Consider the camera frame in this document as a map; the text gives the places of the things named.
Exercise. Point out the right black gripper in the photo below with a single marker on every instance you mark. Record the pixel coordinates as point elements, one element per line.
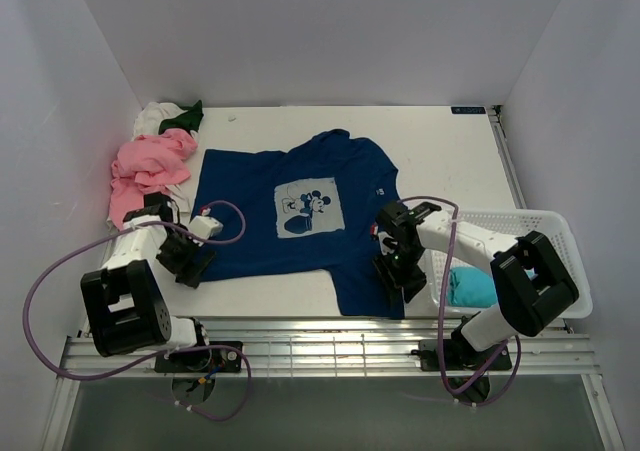
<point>412,282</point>

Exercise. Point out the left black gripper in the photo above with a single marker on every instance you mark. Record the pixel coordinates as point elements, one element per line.
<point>186,269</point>

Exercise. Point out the navy blue printed t-shirt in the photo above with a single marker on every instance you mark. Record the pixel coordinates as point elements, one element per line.
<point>311,208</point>

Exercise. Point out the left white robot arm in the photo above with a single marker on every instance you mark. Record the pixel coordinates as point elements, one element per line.
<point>125,307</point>

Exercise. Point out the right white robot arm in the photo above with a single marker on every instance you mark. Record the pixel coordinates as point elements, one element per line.
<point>488,327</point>

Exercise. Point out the rolled turquoise t-shirt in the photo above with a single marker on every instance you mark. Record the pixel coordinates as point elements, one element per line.
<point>470,287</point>

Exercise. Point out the pink t-shirt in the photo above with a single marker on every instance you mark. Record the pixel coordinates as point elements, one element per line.
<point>148,164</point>

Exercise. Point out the white plastic basket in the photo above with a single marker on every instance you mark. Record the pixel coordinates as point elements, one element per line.
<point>532,255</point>

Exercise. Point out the dark green t-shirt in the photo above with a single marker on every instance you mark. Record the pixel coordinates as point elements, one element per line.
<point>188,120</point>

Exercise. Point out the white t-shirt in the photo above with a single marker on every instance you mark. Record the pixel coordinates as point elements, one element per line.
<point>149,119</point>

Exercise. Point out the blue label sticker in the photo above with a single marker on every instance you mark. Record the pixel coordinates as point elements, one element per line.
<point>468,110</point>

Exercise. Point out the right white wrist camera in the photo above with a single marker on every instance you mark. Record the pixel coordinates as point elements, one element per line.
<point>387,244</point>

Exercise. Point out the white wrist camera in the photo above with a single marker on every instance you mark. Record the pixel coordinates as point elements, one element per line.
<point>387,244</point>
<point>205,227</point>

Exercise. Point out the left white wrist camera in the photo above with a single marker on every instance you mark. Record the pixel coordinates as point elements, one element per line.
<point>205,227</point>

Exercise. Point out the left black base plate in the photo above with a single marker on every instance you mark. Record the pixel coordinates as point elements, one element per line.
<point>224,359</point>

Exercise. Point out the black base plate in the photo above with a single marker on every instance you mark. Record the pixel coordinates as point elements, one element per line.
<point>224,359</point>
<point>458,358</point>

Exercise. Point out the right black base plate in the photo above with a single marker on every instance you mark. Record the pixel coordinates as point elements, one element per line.
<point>458,358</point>

